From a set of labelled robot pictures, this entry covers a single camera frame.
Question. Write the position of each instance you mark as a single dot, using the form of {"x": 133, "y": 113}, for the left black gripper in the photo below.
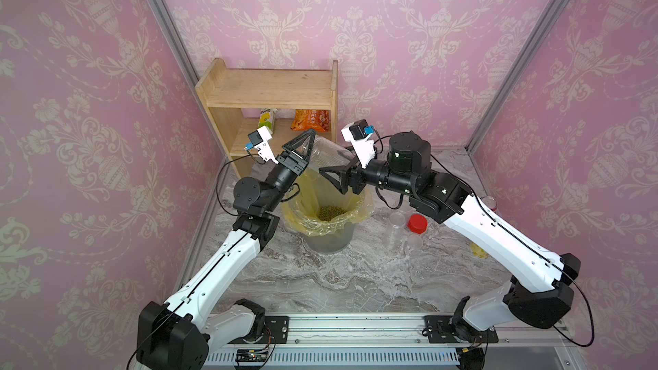
{"x": 292, "y": 163}

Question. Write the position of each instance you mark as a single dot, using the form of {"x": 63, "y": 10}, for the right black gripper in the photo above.
{"x": 361, "y": 176}

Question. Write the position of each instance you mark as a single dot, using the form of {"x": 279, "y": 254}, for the red jar lid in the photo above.
{"x": 417, "y": 224}

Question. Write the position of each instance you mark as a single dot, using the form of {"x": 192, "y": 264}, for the clear plastic jar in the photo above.
{"x": 413, "y": 243}

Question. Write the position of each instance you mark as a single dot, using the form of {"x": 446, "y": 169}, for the jar with green lid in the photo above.
{"x": 326, "y": 153}

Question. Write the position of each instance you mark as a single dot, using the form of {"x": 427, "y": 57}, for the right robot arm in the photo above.
{"x": 539, "y": 292}

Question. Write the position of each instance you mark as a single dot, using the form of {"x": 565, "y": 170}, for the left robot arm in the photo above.
{"x": 181, "y": 332}

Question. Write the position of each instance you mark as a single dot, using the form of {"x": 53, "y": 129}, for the pile of green mung beans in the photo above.
{"x": 329, "y": 213}

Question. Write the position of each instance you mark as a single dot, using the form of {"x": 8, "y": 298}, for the orange snack bag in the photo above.
{"x": 318, "y": 120}

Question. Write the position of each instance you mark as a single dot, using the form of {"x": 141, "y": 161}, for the yellow plastic bin liner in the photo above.
{"x": 313, "y": 205}

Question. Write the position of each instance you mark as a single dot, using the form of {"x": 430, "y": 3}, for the green white carton box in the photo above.
{"x": 267, "y": 119}

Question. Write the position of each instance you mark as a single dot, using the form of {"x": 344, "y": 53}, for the wooden two-tier shelf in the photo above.
{"x": 225, "y": 93}

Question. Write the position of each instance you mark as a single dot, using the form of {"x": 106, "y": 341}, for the mesh trash bin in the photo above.
{"x": 329, "y": 231}

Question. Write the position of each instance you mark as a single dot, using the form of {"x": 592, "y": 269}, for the small electronics board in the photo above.
{"x": 251, "y": 356}

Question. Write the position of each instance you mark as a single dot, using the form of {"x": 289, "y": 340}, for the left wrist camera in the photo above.
{"x": 258, "y": 140}

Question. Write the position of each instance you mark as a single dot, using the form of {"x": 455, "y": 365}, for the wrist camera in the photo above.
{"x": 360, "y": 135}
{"x": 258, "y": 140}

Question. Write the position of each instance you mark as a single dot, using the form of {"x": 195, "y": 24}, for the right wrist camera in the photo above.
{"x": 360, "y": 135}

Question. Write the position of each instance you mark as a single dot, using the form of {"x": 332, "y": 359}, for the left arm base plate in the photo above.
{"x": 275, "y": 327}

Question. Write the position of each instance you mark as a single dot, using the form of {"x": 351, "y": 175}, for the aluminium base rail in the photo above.
{"x": 395, "y": 341}

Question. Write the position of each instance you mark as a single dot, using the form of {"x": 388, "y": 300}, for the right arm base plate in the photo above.
{"x": 441, "y": 329}

